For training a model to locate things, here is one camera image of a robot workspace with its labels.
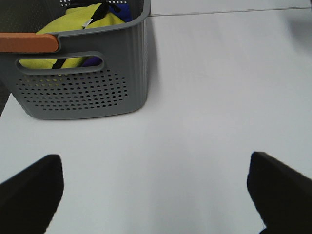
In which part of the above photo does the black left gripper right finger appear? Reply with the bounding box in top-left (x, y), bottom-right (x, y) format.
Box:
top-left (247, 152), bottom-right (312, 234)

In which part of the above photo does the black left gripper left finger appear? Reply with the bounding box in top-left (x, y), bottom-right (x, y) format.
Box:
top-left (0, 155), bottom-right (64, 234)

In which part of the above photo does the grey perforated plastic basket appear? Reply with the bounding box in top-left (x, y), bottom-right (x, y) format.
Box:
top-left (0, 0), bottom-right (151, 119)

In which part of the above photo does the yellow towel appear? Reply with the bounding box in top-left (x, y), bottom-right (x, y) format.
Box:
top-left (19, 0), bottom-right (125, 69)

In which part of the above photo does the blue towel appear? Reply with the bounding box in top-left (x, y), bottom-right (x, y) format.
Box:
top-left (81, 3), bottom-right (133, 67)

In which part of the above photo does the orange basket handle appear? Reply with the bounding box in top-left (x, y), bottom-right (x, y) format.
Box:
top-left (0, 33), bottom-right (59, 53)

